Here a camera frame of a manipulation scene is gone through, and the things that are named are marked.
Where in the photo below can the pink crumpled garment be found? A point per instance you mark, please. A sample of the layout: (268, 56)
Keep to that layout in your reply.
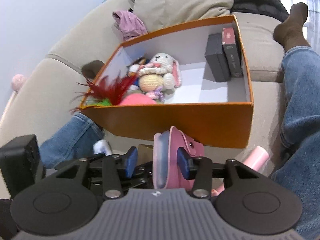
(129, 25)

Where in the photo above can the pink selfie stick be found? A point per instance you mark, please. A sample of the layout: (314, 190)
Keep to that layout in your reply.
(255, 160)

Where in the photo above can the white cream tube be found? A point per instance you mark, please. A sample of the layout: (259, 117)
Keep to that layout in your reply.
(102, 146)

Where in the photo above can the orange cardboard storage box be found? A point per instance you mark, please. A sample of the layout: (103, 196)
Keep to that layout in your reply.
(217, 114)

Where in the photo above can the colourful feather shuttlecock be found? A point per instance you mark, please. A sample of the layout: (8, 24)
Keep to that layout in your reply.
(114, 92)

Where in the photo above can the dark grey box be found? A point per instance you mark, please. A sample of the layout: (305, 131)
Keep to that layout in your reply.
(216, 58)

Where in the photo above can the red card box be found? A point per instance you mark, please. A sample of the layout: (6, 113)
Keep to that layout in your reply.
(230, 47)

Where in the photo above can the brown cardboard box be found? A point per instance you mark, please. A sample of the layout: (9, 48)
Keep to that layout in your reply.
(145, 154)

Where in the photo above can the pink snap pouch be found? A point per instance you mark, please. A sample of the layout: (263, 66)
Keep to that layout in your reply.
(165, 170)

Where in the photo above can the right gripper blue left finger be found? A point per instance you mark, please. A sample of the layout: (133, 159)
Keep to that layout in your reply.
(130, 161)

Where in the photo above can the beige cushion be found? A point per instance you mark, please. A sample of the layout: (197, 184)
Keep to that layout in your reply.
(159, 14)

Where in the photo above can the right leg in jeans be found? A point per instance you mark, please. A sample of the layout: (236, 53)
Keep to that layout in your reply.
(300, 128)

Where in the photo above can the leg in jeans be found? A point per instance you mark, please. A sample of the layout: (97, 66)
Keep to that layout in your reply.
(300, 128)
(67, 136)

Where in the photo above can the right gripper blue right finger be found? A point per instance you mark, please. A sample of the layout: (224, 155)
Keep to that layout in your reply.
(185, 163)

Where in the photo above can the black puffer jacket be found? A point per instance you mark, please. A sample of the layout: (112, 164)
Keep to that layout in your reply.
(270, 8)

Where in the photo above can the white crochet bunny doll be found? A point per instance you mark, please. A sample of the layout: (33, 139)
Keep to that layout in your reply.
(161, 74)

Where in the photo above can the left leg in jeans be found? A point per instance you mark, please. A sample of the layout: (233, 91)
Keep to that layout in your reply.
(67, 136)

